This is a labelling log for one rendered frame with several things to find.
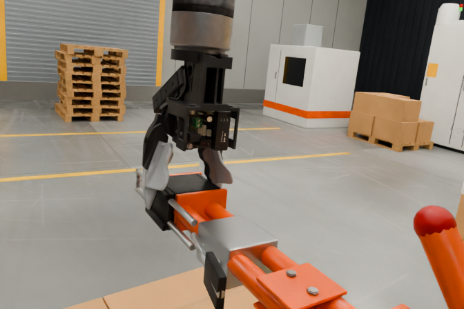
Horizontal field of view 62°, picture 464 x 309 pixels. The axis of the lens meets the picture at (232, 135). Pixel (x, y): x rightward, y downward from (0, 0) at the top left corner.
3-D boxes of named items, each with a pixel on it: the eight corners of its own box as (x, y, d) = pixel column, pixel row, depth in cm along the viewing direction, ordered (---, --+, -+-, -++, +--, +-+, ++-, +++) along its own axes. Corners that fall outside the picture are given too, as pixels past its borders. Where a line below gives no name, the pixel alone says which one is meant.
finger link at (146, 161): (135, 165, 48) (165, 102, 48) (132, 162, 49) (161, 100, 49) (167, 177, 50) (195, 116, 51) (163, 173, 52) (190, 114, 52)
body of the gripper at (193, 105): (180, 157, 44) (188, 50, 41) (155, 140, 51) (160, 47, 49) (237, 154, 48) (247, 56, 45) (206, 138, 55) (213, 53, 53)
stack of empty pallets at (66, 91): (127, 121, 714) (129, 50, 686) (63, 122, 658) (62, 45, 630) (110, 109, 822) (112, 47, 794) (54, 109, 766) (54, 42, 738)
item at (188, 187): (224, 223, 53) (228, 189, 52) (175, 232, 49) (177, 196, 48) (197, 201, 60) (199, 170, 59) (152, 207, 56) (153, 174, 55)
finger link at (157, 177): (139, 218, 45) (172, 146, 45) (126, 199, 50) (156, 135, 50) (162, 223, 47) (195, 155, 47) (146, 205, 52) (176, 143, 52)
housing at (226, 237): (277, 276, 42) (282, 238, 41) (223, 292, 38) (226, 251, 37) (242, 247, 48) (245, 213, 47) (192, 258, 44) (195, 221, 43)
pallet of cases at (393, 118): (432, 149, 722) (442, 101, 703) (397, 152, 671) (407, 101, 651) (379, 134, 823) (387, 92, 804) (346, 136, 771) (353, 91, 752)
